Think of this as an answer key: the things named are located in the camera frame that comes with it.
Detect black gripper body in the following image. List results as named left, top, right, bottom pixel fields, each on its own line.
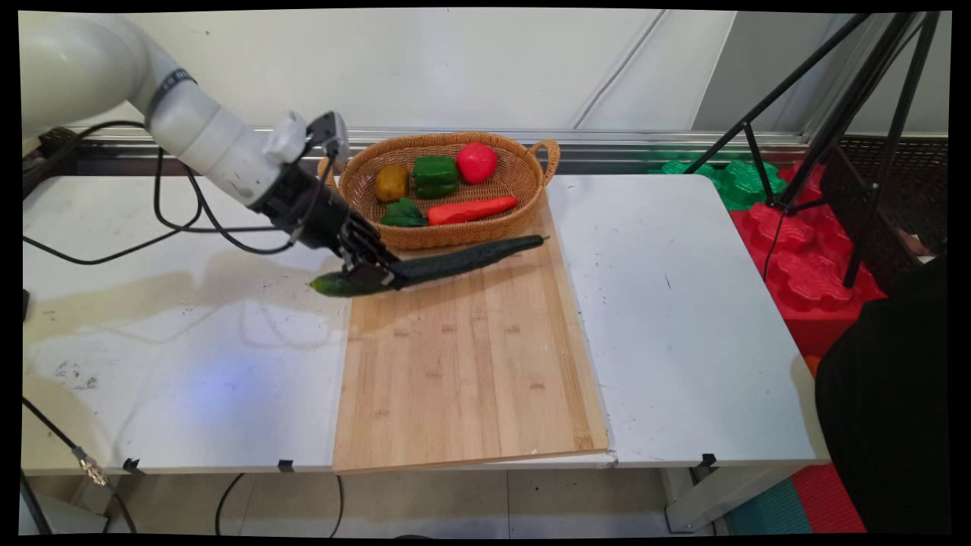
left=249, top=162, right=360, bottom=257

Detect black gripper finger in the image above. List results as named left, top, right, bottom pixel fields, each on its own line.
left=337, top=237, right=397, bottom=295
left=350, top=215, right=404, bottom=271

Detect long dark green cucumber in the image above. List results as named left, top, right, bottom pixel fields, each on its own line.
left=309, top=234, right=548, bottom=298

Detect yellow toy bell pepper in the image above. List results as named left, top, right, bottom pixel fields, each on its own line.
left=375, top=164, right=410, bottom=203

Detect green toy bell pepper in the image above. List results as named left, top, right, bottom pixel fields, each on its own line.
left=412, top=155, right=460, bottom=200

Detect orange toy carrot with leaves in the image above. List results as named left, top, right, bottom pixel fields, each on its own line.
left=379, top=196, right=520, bottom=229

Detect red toy tomato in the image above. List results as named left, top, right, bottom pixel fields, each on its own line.
left=456, top=142, right=499, bottom=185

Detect bamboo cutting board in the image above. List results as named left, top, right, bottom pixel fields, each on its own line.
left=332, top=188, right=611, bottom=474

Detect dark brown storage basket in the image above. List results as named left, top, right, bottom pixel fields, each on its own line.
left=21, top=126, right=81, bottom=200

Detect green foam floor mat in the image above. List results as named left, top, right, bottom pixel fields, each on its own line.
left=647, top=148, right=790, bottom=212

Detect white table leg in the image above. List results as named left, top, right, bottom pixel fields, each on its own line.
left=658, top=463, right=806, bottom=534

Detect teal floor mat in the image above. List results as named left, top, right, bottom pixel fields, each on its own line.
left=723, top=476, right=814, bottom=536

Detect black mesh crate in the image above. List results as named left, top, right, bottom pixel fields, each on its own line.
left=819, top=135, right=949, bottom=298

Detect black clothed person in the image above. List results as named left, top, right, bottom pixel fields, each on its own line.
left=815, top=254, right=951, bottom=535

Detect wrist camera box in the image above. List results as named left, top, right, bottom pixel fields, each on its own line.
left=306, top=111, right=351, bottom=165

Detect woven wicker basket with handles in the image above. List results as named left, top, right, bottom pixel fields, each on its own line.
left=317, top=132, right=561, bottom=251

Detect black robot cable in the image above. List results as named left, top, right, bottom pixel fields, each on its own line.
left=21, top=120, right=338, bottom=266

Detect black cable under table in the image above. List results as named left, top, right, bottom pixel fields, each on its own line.
left=328, top=474, right=347, bottom=538
left=214, top=472, right=248, bottom=538

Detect metal wall rail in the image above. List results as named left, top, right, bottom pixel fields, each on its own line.
left=72, top=125, right=949, bottom=177

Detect cable with metal connector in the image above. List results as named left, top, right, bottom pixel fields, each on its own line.
left=21, top=396, right=139, bottom=535

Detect thin black tripod cable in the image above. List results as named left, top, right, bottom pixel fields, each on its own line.
left=762, top=205, right=791, bottom=283

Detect black camera tripod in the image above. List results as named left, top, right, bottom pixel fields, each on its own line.
left=683, top=11, right=943, bottom=290

